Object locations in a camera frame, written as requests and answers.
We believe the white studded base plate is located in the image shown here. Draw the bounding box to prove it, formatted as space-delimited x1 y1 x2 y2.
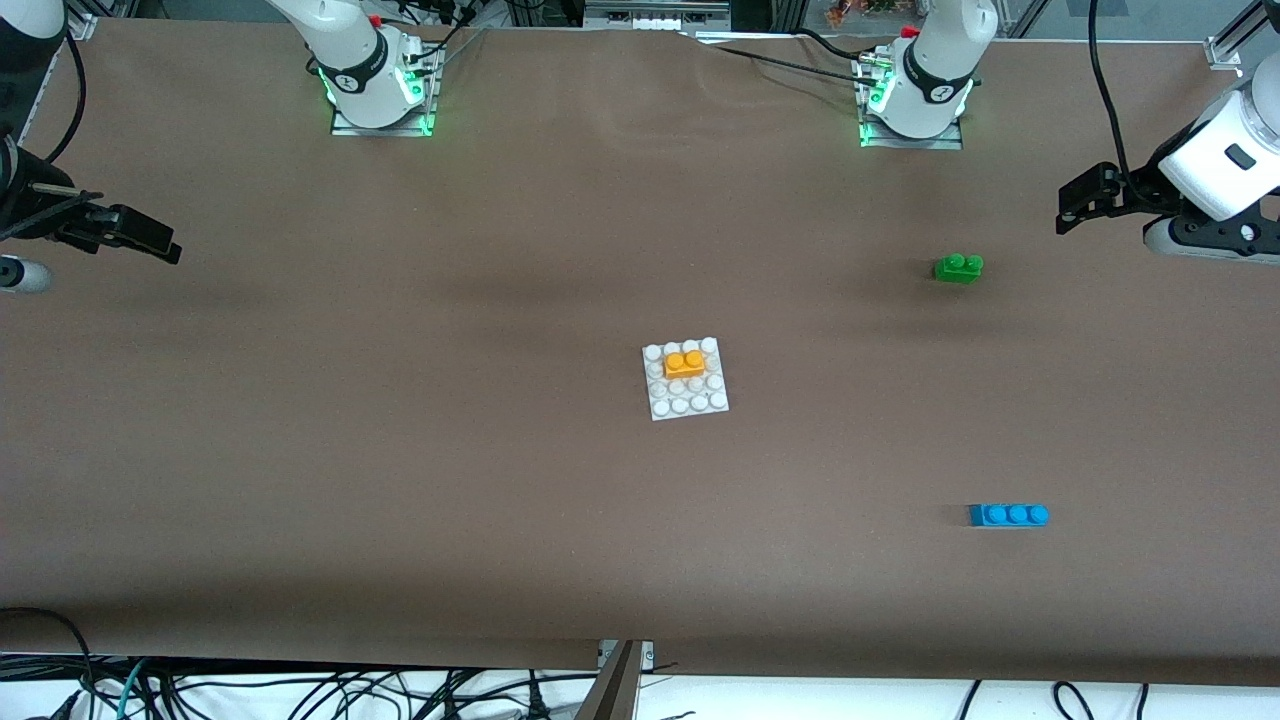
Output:
641 337 731 422

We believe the blue three-stud block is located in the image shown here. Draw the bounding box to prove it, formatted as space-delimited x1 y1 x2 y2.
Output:
967 503 1052 529

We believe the colourful small parts pile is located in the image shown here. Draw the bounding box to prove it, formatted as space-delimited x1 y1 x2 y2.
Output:
825 0 901 26

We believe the brown table cover sheet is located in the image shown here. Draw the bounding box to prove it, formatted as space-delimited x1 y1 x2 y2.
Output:
0 18 1280 689

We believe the white power strip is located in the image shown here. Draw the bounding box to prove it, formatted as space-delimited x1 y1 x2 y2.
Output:
585 0 731 31

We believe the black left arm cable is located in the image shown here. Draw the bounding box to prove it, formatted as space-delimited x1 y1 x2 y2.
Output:
1088 0 1161 206

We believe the black table cable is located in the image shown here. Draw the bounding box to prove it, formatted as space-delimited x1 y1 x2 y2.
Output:
700 40 886 86
795 28 891 63

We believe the black looped floor cable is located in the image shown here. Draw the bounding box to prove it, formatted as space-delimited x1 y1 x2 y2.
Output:
0 606 97 720

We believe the teal floor cable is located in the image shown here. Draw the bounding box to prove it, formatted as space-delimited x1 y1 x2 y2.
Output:
112 657 153 720

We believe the aluminium camera post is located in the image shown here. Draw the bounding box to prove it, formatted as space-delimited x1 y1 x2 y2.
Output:
575 640 657 720

